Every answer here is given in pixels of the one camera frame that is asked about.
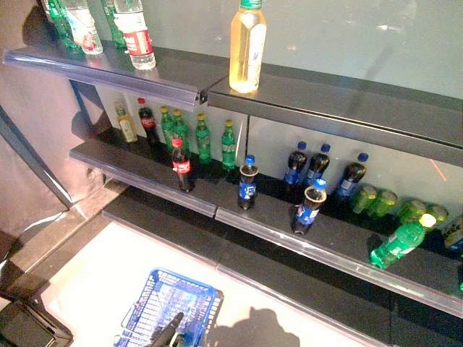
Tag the red cap cola bottle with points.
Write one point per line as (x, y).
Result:
(147, 123)
(182, 168)

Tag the blue and yellow drink can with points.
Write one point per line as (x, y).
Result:
(455, 235)

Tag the blue plastic shopping basket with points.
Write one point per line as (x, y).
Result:
(188, 296)

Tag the blue cap cola bottle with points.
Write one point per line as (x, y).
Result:
(307, 211)
(317, 164)
(247, 188)
(350, 179)
(294, 166)

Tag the green drink can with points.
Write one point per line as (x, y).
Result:
(363, 199)
(438, 214)
(411, 210)

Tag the dark metal shelf post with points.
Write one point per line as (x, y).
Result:
(32, 155)

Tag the small yellow tea bottle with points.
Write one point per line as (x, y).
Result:
(126, 124)

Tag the tall yellow tea bottle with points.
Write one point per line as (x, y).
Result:
(246, 50)

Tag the yellow cap green soda bottle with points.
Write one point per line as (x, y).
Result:
(228, 146)
(166, 126)
(181, 128)
(203, 141)

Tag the white cap green soda bottle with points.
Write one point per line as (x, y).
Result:
(401, 242)

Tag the lying green bottles at back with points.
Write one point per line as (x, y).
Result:
(382, 203)

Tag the dark robot left hand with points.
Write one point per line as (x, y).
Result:
(164, 334)

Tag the red label water bottle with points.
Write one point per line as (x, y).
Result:
(85, 32)
(137, 39)

